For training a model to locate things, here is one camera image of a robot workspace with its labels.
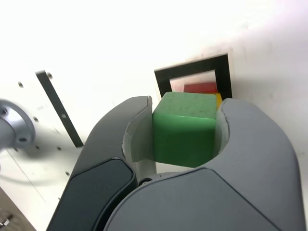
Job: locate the black tape strip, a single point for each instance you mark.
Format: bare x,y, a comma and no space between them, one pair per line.
60,108

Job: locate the black tape square outline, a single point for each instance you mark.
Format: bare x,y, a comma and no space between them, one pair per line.
222,74

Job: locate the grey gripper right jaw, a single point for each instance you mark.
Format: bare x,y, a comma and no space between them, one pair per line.
216,202

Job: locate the yellow cube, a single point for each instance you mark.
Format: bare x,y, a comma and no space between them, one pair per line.
218,101

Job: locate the green cube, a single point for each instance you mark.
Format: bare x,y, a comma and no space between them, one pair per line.
183,134

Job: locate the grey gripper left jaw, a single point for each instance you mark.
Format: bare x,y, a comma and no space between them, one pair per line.
103,144

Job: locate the red cube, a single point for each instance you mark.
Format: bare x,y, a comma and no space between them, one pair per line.
199,87

